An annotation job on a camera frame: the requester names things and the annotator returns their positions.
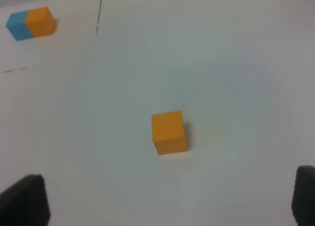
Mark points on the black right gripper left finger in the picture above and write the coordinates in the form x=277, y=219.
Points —
x=25, y=203

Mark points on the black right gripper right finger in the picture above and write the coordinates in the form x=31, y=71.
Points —
x=303, y=199

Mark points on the blue template cube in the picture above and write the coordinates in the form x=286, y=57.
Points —
x=17, y=26

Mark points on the orange template cube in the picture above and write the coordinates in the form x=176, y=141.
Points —
x=40, y=22

